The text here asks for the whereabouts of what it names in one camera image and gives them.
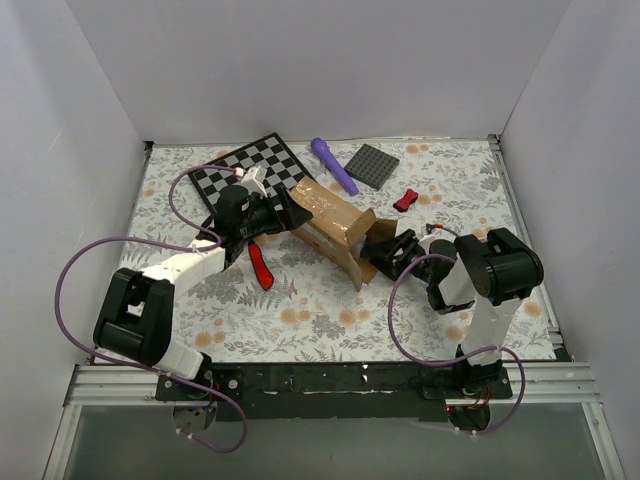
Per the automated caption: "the brown taped cardboard box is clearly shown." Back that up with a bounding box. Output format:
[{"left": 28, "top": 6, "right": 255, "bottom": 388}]
[{"left": 290, "top": 177, "right": 398, "bottom": 290}]

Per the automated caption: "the red black knife cap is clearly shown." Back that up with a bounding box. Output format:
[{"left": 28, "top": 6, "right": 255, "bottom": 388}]
[{"left": 393, "top": 189, "right": 419, "bottom": 213}]

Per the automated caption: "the red black utility knife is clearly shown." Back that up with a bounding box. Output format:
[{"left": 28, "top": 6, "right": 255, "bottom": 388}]
[{"left": 247, "top": 240, "right": 274, "bottom": 291}]

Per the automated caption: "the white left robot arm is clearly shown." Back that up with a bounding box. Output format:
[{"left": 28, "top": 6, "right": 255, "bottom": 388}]
[{"left": 93, "top": 185, "right": 312, "bottom": 400}]

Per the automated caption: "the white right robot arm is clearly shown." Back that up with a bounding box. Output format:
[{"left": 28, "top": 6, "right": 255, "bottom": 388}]
[{"left": 360, "top": 223, "right": 544, "bottom": 398}]

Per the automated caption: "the black white checkerboard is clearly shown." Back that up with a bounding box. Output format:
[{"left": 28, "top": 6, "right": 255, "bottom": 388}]
[{"left": 188, "top": 133, "right": 312, "bottom": 213}]

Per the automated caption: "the dark grey studded plate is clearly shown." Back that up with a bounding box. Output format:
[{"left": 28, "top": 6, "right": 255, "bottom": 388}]
[{"left": 344, "top": 144, "right": 400, "bottom": 190}]

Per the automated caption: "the purple cylindrical handle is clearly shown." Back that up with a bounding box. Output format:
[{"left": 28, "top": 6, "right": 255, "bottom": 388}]
[{"left": 310, "top": 137, "right": 359, "bottom": 196}]

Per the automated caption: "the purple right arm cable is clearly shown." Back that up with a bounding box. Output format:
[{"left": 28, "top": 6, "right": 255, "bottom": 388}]
[{"left": 387, "top": 228, "right": 528, "bottom": 436}]

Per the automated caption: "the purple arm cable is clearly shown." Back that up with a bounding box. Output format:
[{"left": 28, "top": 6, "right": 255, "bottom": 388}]
[
  {"left": 387, "top": 228, "right": 528, "bottom": 436},
  {"left": 54, "top": 165, "right": 266, "bottom": 454}
]

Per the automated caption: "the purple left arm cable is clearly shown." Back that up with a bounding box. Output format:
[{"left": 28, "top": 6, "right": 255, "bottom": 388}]
[{"left": 54, "top": 165, "right": 266, "bottom": 454}]

